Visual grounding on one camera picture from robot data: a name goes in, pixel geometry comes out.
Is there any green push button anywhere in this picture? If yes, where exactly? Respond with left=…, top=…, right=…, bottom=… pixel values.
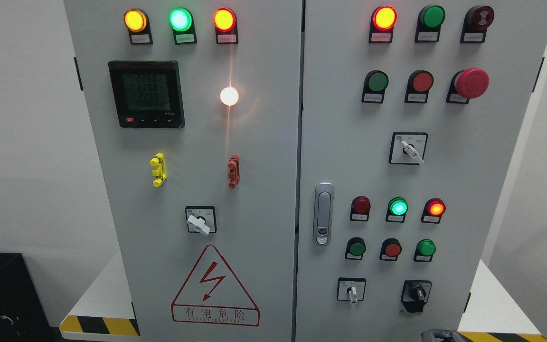
left=345, top=237, right=366, bottom=260
left=362, top=70, right=389, bottom=104

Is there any red push button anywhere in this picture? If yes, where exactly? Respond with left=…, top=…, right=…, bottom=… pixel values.
left=404, top=70, right=434, bottom=104
left=379, top=238, right=402, bottom=261

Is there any green push button lower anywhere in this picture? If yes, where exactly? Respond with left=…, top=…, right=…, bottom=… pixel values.
left=345, top=237, right=366, bottom=260

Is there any green illuminated button lower right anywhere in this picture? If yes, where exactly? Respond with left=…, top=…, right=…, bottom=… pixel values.
left=413, top=239, right=436, bottom=263

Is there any green lit indicator light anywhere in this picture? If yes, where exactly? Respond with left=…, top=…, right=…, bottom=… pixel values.
left=169, top=7, right=197, bottom=45

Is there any white lit indicator light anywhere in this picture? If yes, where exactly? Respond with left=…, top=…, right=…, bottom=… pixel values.
left=219, top=86, right=239, bottom=106

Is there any red lit light top right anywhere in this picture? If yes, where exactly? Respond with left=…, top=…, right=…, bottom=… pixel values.
left=369, top=6, right=397, bottom=44

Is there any dark red buzzer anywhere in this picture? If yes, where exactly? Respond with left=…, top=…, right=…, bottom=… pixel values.
left=460, top=6, right=494, bottom=44

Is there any red push button lower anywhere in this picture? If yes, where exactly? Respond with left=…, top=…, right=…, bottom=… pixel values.
left=379, top=238, right=402, bottom=261

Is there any white platform hazard stripe left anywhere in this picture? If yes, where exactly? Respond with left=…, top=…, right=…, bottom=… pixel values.
left=59, top=252, right=141, bottom=342

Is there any red indicator light right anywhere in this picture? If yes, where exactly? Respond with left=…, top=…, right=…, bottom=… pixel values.
left=421, top=198, right=446, bottom=224

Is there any black digital power meter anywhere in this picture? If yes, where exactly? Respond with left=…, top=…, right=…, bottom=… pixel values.
left=108, top=60, right=185, bottom=129

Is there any white selector switch lower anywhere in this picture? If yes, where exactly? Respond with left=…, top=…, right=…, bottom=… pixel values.
left=337, top=277, right=367, bottom=304

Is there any red-orange lit indicator light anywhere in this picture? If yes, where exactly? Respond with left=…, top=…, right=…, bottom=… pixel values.
left=213, top=7, right=238, bottom=45

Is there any dark red indicator light left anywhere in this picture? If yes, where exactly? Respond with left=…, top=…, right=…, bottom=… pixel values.
left=350, top=196, right=371, bottom=222

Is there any white selector switch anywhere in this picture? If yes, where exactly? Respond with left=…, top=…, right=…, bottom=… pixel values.
left=337, top=277, right=367, bottom=304
left=388, top=132, right=428, bottom=165

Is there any green push button upper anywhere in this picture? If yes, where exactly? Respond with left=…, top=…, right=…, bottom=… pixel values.
left=362, top=70, right=389, bottom=104

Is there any grey right cabinet door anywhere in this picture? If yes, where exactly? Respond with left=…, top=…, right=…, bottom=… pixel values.
left=295, top=0, right=547, bottom=342

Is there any white selector switch left door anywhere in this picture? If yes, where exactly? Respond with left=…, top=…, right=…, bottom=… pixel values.
left=185, top=206, right=217, bottom=236

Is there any white platform hazard stripe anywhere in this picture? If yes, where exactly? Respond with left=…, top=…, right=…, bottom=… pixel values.
left=59, top=252, right=141, bottom=342
left=458, top=261, right=547, bottom=342

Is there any black rotary knob switch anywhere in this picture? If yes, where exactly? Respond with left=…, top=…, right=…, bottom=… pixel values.
left=401, top=280, right=432, bottom=314

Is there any white platform hazard stripe right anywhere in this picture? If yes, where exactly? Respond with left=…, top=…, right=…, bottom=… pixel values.
left=458, top=261, right=547, bottom=342

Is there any yellow terminal connector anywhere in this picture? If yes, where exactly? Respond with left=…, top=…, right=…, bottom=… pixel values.
left=149, top=153, right=167, bottom=188

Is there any red terminal connector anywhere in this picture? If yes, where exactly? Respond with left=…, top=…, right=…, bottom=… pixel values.
left=227, top=154, right=240, bottom=189

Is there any green lit indicator middle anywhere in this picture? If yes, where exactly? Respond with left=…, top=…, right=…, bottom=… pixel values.
left=386, top=197, right=408, bottom=223

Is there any grey left cabinet door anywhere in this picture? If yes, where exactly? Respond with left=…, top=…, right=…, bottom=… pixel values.
left=64, top=0, right=302, bottom=342

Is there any green unlit light top right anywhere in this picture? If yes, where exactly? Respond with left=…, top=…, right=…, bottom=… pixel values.
left=415, top=5, right=446, bottom=43

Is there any white selector switch upper right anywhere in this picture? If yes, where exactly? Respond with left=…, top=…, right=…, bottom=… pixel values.
left=388, top=132, right=428, bottom=165

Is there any red push button upper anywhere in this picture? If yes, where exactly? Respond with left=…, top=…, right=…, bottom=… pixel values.
left=404, top=70, right=434, bottom=104

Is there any yellow indicator light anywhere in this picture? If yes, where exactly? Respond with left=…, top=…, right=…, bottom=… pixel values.
left=123, top=8, right=153, bottom=45

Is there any red electrical hazard sticker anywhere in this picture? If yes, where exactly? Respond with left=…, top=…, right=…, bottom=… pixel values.
left=171, top=245, right=260, bottom=326

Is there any silver door latch handle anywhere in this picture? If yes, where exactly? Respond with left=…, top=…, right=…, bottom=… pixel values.
left=313, top=182, right=334, bottom=246

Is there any red emergency stop button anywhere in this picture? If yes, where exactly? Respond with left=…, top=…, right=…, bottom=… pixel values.
left=446, top=67, right=489, bottom=105

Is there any black box lower left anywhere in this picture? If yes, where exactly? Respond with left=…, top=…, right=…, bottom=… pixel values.
left=0, top=253, right=54, bottom=342

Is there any grey cabinet door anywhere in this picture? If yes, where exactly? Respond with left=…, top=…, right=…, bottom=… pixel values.
left=295, top=0, right=547, bottom=342
left=64, top=0, right=302, bottom=342

